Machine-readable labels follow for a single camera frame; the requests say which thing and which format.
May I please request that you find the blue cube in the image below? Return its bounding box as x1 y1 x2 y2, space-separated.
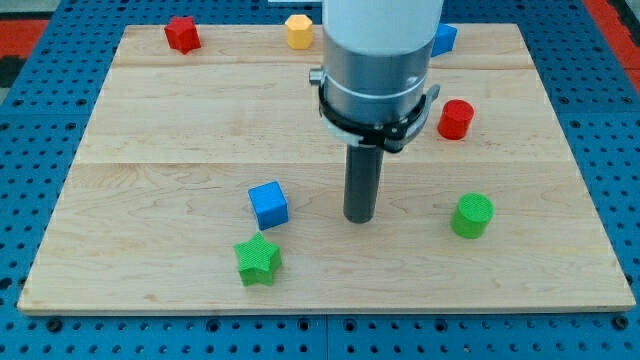
248 181 289 230

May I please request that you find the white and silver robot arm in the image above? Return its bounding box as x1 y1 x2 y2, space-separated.
322 0 443 125

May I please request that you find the blue block behind arm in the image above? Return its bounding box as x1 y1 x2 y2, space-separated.
431 23 458 57

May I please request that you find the light wooden board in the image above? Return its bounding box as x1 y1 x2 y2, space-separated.
18 24 636 316

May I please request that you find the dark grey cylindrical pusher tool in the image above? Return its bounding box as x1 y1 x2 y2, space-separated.
343 145 384 224

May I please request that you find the green star block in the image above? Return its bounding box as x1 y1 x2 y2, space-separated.
233 232 282 286

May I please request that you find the red cylinder block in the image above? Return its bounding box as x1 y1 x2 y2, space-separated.
437 99 475 140

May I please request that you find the yellow hexagon block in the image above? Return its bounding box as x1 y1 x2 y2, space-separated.
285 14 313 50

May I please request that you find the green cylinder block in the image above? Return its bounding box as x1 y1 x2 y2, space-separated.
450 192 495 239

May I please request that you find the red star block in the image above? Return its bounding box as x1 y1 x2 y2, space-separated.
164 16 201 54

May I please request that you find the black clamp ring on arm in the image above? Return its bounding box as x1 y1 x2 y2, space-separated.
317 83 442 155

